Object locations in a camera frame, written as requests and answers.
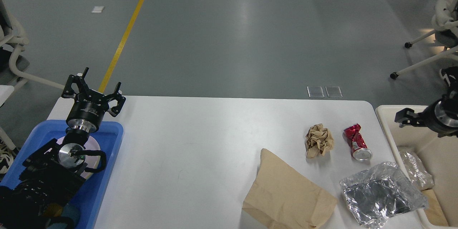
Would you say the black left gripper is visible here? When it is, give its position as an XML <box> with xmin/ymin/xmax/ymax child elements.
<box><xmin>62</xmin><ymin>67</ymin><xmax>126</xmax><ymax>133</ymax></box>

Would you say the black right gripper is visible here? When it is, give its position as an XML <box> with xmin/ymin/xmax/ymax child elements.
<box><xmin>395</xmin><ymin>100</ymin><xmax>458</xmax><ymax>138</ymax></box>

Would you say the crushed red soda can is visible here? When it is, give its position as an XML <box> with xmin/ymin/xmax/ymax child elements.
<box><xmin>343</xmin><ymin>123</ymin><xmax>372</xmax><ymax>161</ymax></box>

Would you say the aluminium foil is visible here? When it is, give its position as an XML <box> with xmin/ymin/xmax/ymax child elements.
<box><xmin>339</xmin><ymin>161</ymin><xmax>429</xmax><ymax>229</ymax></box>

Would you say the dark teal mug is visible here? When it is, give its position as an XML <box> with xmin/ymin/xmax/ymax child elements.
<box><xmin>44</xmin><ymin>204</ymin><xmax>81</xmax><ymax>229</ymax></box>

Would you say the brown paper bag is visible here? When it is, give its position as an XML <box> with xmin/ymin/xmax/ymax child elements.
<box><xmin>242</xmin><ymin>148</ymin><xmax>338</xmax><ymax>229</ymax></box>

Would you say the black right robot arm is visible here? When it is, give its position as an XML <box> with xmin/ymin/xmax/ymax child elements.
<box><xmin>394</xmin><ymin>66</ymin><xmax>458</xmax><ymax>138</ymax></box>

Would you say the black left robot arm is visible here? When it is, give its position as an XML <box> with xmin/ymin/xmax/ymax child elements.
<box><xmin>1</xmin><ymin>68</ymin><xmax>126</xmax><ymax>229</ymax></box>

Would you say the white plastic bin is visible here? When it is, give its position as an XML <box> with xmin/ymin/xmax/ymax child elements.
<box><xmin>376</xmin><ymin>105</ymin><xmax>458</xmax><ymax>229</ymax></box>

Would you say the foil scrap in bin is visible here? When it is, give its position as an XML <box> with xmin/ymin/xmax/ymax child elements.
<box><xmin>399</xmin><ymin>147</ymin><xmax>434</xmax><ymax>191</ymax></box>

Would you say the clear floor plate right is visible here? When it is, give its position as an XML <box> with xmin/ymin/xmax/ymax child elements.
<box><xmin>325</xmin><ymin>86</ymin><xmax>343</xmax><ymax>98</ymax></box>

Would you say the clear floor plate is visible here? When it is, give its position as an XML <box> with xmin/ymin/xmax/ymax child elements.
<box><xmin>325</xmin><ymin>86</ymin><xmax>343</xmax><ymax>98</ymax></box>
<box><xmin>307</xmin><ymin>86</ymin><xmax>325</xmax><ymax>98</ymax></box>

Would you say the white paper scrap on floor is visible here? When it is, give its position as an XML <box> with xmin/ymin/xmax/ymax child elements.
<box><xmin>91</xmin><ymin>6</ymin><xmax>105</xmax><ymax>13</ymax></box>

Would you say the crumpled brown paper ball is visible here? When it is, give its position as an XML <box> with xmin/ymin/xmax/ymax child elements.
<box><xmin>305</xmin><ymin>123</ymin><xmax>334</xmax><ymax>159</ymax></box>

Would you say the white office chair left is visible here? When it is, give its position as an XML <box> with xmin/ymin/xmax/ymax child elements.
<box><xmin>0</xmin><ymin>0</ymin><xmax>64</xmax><ymax>92</ymax></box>

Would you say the white office chair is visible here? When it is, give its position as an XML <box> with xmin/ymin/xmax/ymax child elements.
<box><xmin>390</xmin><ymin>0</ymin><xmax>458</xmax><ymax>80</ymax></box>
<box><xmin>0</xmin><ymin>0</ymin><xmax>64</xmax><ymax>92</ymax></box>

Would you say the white table corner left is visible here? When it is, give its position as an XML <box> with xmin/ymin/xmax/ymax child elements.
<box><xmin>0</xmin><ymin>84</ymin><xmax>15</xmax><ymax>107</ymax></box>

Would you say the clear floor plate left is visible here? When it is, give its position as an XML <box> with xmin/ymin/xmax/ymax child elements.
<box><xmin>307</xmin><ymin>86</ymin><xmax>325</xmax><ymax>98</ymax></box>

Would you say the brown paper in bin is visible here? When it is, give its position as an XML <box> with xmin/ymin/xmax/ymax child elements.
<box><xmin>422</xmin><ymin>189</ymin><xmax>449</xmax><ymax>227</ymax></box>

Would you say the white office chair right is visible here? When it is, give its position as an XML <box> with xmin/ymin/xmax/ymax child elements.
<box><xmin>390</xmin><ymin>0</ymin><xmax>458</xmax><ymax>80</ymax></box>

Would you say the blue plastic tray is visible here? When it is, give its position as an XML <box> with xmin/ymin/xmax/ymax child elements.
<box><xmin>1</xmin><ymin>120</ymin><xmax>124</xmax><ymax>229</ymax></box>

